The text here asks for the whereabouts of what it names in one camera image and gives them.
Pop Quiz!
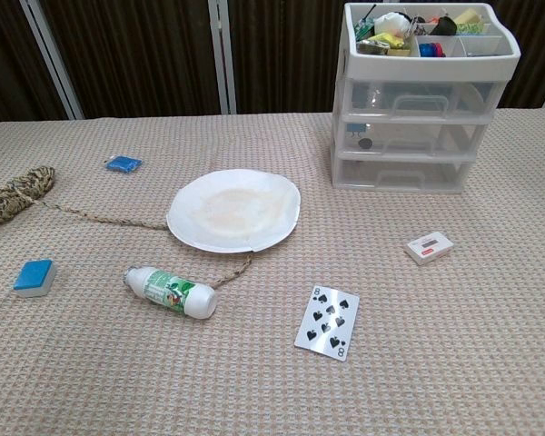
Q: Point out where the blue plastic packet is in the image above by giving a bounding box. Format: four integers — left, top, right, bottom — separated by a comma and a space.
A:
104, 154, 144, 173

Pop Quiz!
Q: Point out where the white bottle green label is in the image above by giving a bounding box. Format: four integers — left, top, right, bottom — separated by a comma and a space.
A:
123, 266, 218, 320

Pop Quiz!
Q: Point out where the yellow sponge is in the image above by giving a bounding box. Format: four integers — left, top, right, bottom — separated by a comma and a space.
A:
453, 7, 482, 25

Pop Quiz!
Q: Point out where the clear plastic box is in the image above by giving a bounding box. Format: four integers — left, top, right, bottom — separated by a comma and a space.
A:
344, 79, 505, 120

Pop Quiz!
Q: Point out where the eight of spades card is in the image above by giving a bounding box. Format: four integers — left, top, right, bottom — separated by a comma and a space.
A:
293, 284, 362, 363

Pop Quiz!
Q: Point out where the blue white mahjong tile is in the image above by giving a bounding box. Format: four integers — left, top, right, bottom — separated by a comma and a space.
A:
11, 258, 58, 299

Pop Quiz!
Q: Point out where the white paper plate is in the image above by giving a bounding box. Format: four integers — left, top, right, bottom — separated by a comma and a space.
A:
165, 168, 302, 254

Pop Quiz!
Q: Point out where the small white box red label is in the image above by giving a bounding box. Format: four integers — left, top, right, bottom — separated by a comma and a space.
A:
403, 230, 453, 267

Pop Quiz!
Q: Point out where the white plastic drawer unit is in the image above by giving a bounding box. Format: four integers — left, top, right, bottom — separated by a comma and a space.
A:
330, 2, 522, 195

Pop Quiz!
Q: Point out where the braided straw rope bundle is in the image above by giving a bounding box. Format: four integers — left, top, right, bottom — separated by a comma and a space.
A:
0, 165, 255, 291

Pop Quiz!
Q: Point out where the shiny foil wrapped item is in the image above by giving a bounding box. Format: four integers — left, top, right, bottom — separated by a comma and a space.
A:
356, 38, 391, 55

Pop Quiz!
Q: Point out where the silver binder clips bunch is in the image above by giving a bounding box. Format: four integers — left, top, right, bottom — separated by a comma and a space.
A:
403, 15, 426, 37

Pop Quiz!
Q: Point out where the black pleated curtain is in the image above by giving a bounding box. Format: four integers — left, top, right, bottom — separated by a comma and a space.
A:
0, 0, 545, 128

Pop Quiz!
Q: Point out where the beige woven tablecloth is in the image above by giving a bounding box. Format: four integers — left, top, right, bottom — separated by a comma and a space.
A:
0, 107, 545, 436

